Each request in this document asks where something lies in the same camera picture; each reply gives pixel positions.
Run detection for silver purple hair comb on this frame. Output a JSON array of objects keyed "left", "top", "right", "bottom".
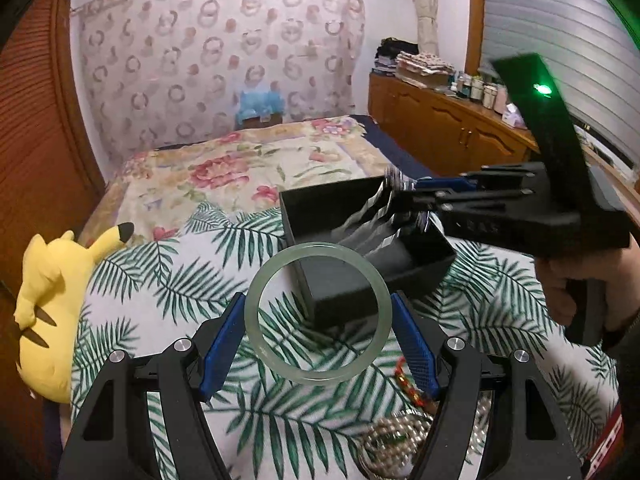
[{"left": 334, "top": 179, "right": 432, "bottom": 257}]

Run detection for pale green jade bangle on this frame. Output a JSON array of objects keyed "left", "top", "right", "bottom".
[{"left": 244, "top": 242, "right": 393, "bottom": 387}]

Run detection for black jewelry box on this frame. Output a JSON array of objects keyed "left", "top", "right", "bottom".
[{"left": 280, "top": 177, "right": 456, "bottom": 330}]

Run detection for white pearl necklace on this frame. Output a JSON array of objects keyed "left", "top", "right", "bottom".
[{"left": 357, "top": 398, "right": 494, "bottom": 480}]

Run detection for red string bracelet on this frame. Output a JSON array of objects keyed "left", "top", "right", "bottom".
[{"left": 392, "top": 358, "right": 437, "bottom": 411}]

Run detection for dark blue mattress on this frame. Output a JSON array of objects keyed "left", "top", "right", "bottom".
[{"left": 350, "top": 115, "right": 436, "bottom": 179}]

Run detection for wooden sideboard cabinet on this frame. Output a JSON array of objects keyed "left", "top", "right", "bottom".
[{"left": 368, "top": 73, "right": 539, "bottom": 177}]

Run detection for bottles on sideboard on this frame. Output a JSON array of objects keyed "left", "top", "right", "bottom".
[{"left": 450, "top": 72, "right": 526, "bottom": 129}]

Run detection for yellow Pikachu plush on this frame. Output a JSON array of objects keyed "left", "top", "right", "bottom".
[{"left": 13, "top": 222, "right": 134, "bottom": 404}]

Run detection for folded clothes pile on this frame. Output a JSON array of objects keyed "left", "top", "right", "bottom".
[{"left": 372, "top": 37, "right": 456, "bottom": 89}]

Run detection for palm leaf print cloth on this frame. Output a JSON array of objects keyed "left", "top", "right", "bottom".
[{"left": 71, "top": 203, "right": 618, "bottom": 479}]

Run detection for window roller blind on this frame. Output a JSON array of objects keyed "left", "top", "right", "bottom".
[{"left": 480, "top": 0, "right": 639, "bottom": 162}]

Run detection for floral bed quilt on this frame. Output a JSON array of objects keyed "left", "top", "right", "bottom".
[{"left": 79, "top": 116, "right": 390, "bottom": 246}]

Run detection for blue plush toy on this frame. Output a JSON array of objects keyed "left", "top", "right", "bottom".
[{"left": 235, "top": 90, "right": 284, "bottom": 126}]

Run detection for beige side curtain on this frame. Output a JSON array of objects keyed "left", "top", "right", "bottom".
[{"left": 414, "top": 0, "right": 438, "bottom": 54}]

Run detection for wooden slatted wardrobe door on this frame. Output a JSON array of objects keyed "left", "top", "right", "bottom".
[{"left": 0, "top": 0, "right": 106, "bottom": 302}]

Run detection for circle pattern curtain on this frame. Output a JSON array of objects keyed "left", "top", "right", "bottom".
[{"left": 76, "top": 0, "right": 364, "bottom": 165}]

